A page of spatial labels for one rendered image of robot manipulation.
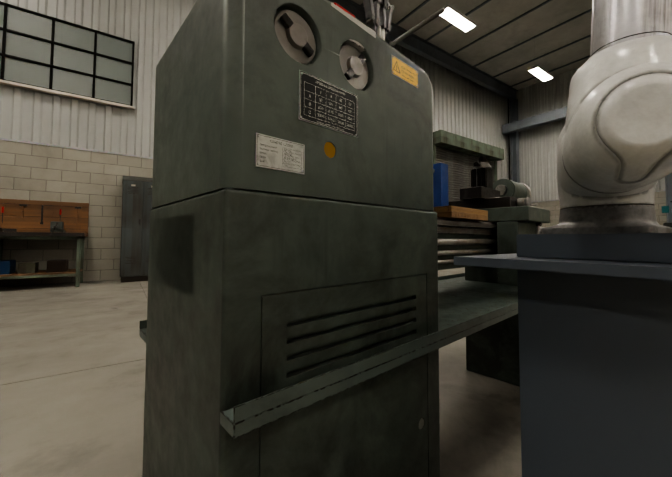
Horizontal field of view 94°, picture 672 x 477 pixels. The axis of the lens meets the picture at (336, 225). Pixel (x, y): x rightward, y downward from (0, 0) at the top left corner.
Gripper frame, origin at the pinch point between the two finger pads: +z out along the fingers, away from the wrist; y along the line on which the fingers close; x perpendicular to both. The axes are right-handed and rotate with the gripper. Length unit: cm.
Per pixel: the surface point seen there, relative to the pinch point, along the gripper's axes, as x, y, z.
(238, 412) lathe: -18, -51, 82
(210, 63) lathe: -7, -52, 29
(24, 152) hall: 686, -106, -90
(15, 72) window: 690, -121, -225
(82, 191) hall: 676, -28, -30
